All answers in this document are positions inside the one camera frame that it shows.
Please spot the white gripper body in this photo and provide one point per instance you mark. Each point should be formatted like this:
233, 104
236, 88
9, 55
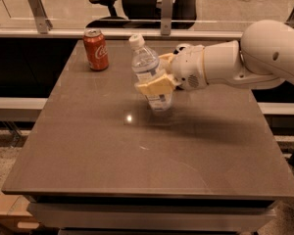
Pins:
187, 66

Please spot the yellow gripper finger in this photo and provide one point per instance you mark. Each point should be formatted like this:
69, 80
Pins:
164, 84
166, 62

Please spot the clear plastic water bottle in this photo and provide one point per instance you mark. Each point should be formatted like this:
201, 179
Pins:
147, 65

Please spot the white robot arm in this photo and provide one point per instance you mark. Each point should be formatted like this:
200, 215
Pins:
262, 59

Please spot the black office chair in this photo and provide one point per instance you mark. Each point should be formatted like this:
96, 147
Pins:
146, 14

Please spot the red Coca-Cola can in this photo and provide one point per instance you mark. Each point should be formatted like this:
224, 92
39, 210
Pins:
96, 50

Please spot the cardboard box on floor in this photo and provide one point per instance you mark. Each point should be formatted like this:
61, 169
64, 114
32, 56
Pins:
14, 217

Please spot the middle metal glass bracket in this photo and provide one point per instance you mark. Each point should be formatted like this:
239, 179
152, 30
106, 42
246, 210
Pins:
166, 17

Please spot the left metal glass bracket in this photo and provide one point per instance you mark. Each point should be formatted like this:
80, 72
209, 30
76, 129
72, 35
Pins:
42, 21

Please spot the grey table base frame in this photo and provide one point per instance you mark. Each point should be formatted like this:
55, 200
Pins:
158, 218

